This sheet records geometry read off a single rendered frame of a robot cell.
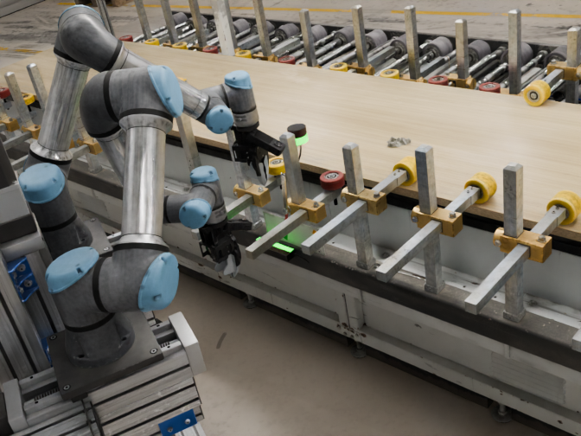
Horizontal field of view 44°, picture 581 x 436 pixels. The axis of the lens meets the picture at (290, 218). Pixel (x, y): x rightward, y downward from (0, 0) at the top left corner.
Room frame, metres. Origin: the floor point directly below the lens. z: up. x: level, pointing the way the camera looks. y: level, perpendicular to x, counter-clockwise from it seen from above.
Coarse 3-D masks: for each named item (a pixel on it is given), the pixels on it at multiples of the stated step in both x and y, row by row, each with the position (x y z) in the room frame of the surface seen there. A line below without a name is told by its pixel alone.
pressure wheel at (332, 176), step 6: (324, 174) 2.13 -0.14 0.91; (330, 174) 2.11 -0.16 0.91; (336, 174) 2.12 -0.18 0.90; (342, 174) 2.11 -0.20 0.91; (324, 180) 2.09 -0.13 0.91; (330, 180) 2.08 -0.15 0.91; (336, 180) 2.07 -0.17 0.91; (342, 180) 2.09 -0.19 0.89; (324, 186) 2.08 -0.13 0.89; (330, 186) 2.07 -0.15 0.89; (336, 186) 2.07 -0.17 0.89; (336, 198) 2.11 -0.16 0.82; (336, 204) 2.11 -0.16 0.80
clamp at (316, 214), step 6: (288, 198) 2.08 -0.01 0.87; (306, 198) 2.06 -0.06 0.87; (288, 204) 2.06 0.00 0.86; (294, 204) 2.03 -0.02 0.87; (300, 204) 2.03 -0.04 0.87; (306, 204) 2.02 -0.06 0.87; (312, 204) 2.01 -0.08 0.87; (324, 204) 2.00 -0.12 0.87; (294, 210) 2.04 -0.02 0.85; (306, 210) 2.00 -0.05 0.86; (312, 210) 1.98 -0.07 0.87; (318, 210) 1.98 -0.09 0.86; (324, 210) 2.00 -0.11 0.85; (312, 216) 1.98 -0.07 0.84; (318, 216) 1.98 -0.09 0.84; (324, 216) 2.00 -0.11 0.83; (318, 222) 1.98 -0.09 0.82
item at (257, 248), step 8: (328, 192) 2.09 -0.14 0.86; (336, 192) 2.09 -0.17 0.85; (320, 200) 2.05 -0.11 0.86; (328, 200) 2.07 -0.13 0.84; (296, 216) 1.97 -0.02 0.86; (304, 216) 1.99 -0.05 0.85; (280, 224) 1.94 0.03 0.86; (288, 224) 1.94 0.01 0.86; (296, 224) 1.96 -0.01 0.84; (272, 232) 1.91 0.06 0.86; (280, 232) 1.91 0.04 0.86; (288, 232) 1.93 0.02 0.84; (264, 240) 1.87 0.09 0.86; (272, 240) 1.88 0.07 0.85; (248, 248) 1.84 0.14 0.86; (256, 248) 1.83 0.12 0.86; (264, 248) 1.85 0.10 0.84; (248, 256) 1.84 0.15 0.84; (256, 256) 1.83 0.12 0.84
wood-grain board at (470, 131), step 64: (192, 64) 3.58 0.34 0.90; (256, 64) 3.39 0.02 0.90; (192, 128) 2.76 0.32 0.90; (320, 128) 2.51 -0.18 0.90; (384, 128) 2.40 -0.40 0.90; (448, 128) 2.30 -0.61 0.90; (512, 128) 2.21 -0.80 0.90; (576, 128) 2.12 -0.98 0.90; (448, 192) 1.87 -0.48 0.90; (576, 192) 1.74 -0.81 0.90
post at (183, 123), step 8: (176, 120) 2.42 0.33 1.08; (184, 120) 2.41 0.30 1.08; (184, 128) 2.40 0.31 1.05; (184, 136) 2.41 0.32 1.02; (192, 136) 2.42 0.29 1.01; (184, 144) 2.42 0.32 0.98; (192, 144) 2.41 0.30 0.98; (192, 152) 2.41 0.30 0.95; (192, 160) 2.40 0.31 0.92; (200, 160) 2.43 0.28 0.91; (192, 168) 2.41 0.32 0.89
